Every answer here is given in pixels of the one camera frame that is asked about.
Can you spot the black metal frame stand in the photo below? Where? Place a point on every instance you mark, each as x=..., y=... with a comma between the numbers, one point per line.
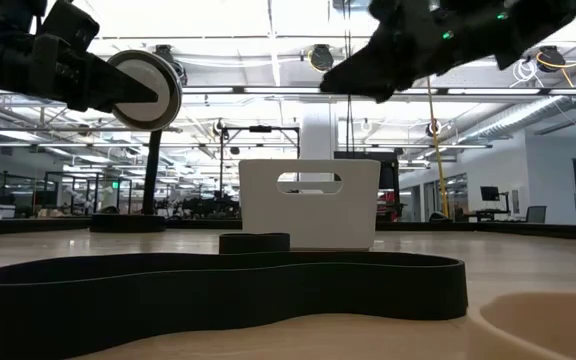
x=260, y=129

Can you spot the black cart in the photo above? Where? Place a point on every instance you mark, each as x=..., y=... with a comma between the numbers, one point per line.
x=389, y=180

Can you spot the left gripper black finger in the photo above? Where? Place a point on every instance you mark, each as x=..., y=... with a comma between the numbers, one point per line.
x=115, y=87

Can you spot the black lamp pole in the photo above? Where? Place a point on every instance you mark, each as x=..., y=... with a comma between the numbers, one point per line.
x=152, y=170

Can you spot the cream bowl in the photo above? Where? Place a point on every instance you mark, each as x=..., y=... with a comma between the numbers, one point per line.
x=483, y=340

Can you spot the large black rubber band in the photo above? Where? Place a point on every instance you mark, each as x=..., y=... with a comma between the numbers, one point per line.
x=218, y=295

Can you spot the black computer monitor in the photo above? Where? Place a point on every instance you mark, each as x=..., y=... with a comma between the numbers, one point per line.
x=489, y=193

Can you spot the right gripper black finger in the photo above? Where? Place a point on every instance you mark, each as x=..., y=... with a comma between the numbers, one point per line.
x=393, y=92
x=373, y=65

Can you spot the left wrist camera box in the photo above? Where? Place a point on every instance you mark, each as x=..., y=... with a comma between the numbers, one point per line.
x=70, y=25

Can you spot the black round lamp base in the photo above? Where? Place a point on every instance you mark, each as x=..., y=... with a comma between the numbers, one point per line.
x=127, y=223

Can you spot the grey office chair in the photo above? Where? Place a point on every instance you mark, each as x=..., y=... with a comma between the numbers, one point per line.
x=536, y=214

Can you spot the small black rubber band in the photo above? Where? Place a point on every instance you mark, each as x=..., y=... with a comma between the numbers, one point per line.
x=254, y=243

